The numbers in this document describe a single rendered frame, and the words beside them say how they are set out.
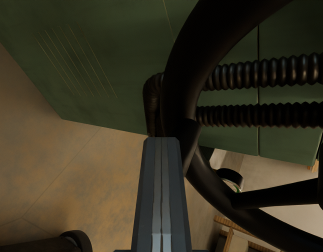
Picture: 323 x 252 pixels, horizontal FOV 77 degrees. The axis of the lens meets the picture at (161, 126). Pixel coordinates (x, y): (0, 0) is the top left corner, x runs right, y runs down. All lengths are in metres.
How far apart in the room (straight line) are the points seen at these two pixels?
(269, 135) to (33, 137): 0.74
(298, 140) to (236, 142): 0.11
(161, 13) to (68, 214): 0.89
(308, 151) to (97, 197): 0.92
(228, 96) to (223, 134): 0.10
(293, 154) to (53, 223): 0.89
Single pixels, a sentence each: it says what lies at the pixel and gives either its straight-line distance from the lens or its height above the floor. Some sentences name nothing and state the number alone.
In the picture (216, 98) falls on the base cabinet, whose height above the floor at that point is 0.64.
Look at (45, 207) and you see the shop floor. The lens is 0.96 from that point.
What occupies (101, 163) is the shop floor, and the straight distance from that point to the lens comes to 1.05.
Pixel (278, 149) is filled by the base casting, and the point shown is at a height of 0.74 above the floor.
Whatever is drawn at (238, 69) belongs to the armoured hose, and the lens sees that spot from 0.19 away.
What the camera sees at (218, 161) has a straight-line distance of 0.52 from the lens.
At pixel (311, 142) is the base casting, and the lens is 0.40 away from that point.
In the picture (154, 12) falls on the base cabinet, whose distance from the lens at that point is 0.34.
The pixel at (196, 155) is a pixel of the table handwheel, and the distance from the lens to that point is 0.19.
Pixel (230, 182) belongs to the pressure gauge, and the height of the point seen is 0.67.
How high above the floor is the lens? 0.76
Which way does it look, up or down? 33 degrees down
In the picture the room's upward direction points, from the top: 99 degrees clockwise
